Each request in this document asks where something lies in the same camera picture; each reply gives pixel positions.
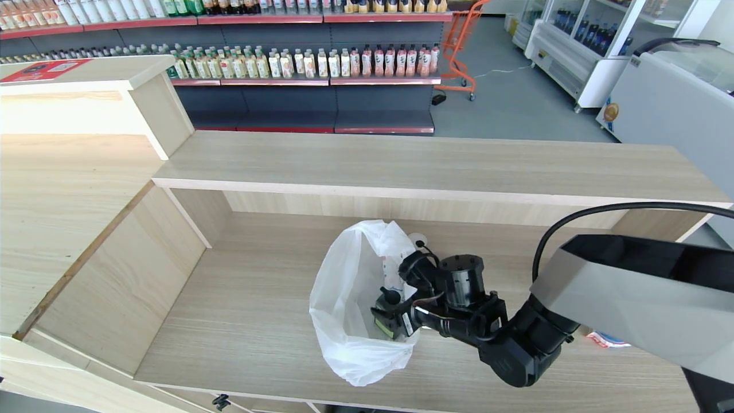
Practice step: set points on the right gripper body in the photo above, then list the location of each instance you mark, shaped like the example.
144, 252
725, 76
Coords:
425, 321

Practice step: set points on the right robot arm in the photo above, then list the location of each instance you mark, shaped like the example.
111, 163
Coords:
625, 298

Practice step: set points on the white plastic shopping bag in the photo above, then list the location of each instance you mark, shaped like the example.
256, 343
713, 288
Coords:
341, 304

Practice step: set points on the white drink bottle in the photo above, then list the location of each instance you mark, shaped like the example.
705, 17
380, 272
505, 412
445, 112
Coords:
394, 269

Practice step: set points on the wooden counter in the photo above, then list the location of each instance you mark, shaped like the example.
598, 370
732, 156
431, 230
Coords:
413, 163

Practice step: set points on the red white snack pack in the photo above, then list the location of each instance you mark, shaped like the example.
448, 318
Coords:
606, 340

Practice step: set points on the black latch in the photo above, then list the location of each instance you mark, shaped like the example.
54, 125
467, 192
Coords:
221, 401

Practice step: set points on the black power adapter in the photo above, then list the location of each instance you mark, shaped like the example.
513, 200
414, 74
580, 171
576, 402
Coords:
438, 99

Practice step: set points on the black shop shelf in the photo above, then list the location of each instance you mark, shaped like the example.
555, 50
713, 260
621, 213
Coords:
287, 103

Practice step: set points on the orange metal rack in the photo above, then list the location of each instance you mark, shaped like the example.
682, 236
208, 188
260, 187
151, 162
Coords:
461, 40

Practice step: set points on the row of bottles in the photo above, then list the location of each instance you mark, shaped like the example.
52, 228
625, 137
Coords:
298, 63
593, 31
143, 8

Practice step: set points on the white display fridge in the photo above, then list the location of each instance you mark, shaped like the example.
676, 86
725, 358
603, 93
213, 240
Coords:
579, 63

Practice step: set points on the white chest freezer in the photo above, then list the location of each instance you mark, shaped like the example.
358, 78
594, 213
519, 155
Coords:
671, 97

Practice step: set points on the red sign sticker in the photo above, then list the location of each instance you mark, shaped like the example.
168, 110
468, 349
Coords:
43, 69

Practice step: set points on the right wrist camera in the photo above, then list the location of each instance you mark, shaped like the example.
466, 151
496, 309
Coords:
421, 272

